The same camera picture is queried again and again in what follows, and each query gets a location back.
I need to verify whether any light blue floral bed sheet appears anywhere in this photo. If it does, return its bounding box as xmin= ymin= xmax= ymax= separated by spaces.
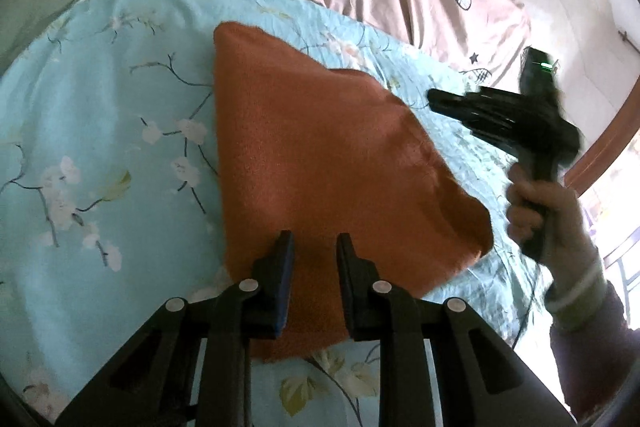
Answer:
xmin=0 ymin=0 xmax=556 ymax=427

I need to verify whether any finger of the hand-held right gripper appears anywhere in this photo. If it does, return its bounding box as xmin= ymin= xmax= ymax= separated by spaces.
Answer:
xmin=426 ymin=87 xmax=506 ymax=132

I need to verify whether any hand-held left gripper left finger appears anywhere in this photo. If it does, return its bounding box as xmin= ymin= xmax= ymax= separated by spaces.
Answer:
xmin=55 ymin=230 xmax=296 ymax=427

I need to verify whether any person's right hand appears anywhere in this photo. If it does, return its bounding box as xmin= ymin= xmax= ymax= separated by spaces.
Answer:
xmin=504 ymin=164 xmax=601 ymax=280

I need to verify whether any wooden window frame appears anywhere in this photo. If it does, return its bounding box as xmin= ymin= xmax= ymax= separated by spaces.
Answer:
xmin=564 ymin=72 xmax=640 ymax=198

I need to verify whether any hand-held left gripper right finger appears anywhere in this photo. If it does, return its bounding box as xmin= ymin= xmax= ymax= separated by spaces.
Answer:
xmin=336 ymin=233 xmax=576 ymax=427

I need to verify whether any orange knit sweater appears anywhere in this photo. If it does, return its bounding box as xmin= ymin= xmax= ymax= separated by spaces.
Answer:
xmin=212 ymin=21 xmax=497 ymax=364

